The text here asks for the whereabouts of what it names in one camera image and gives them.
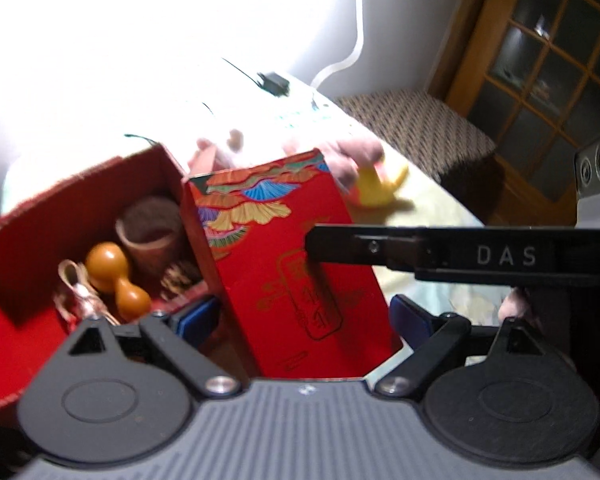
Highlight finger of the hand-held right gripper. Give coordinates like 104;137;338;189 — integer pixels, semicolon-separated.
305;224;600;288

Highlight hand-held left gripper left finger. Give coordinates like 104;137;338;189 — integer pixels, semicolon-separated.
62;296;243;400

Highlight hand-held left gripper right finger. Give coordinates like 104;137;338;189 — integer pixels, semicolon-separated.
375;295;576;400

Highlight brown gourd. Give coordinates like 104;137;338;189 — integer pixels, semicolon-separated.
84;241;152;322

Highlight red patterned gift box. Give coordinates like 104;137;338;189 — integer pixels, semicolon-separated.
182;149;405;380

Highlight beige cord strap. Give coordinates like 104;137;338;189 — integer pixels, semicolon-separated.
54;259;118;322

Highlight red cardboard box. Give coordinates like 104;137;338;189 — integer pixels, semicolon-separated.
0;142;261;421

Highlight person's right hand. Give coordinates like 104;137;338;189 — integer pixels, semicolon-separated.
497;290;600;356

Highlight cream tablecloth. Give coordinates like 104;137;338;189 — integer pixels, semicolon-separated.
0;57;487;313

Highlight printed tape roll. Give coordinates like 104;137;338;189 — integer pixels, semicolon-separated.
116;196;185;278

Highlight patterned cushion bench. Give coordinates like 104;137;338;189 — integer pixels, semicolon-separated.
334;89;499;197

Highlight pink plush toy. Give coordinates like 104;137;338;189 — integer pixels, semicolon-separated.
189;129;387;198

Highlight wooden glass-pane door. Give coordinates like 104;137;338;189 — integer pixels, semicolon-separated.
426;0;600;227

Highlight black charger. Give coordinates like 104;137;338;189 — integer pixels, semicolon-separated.
256;71;292;99

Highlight white curved frame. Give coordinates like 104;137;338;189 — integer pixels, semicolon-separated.
307;0;366;92

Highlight black cable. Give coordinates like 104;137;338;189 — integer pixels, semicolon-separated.
221;56;261;86

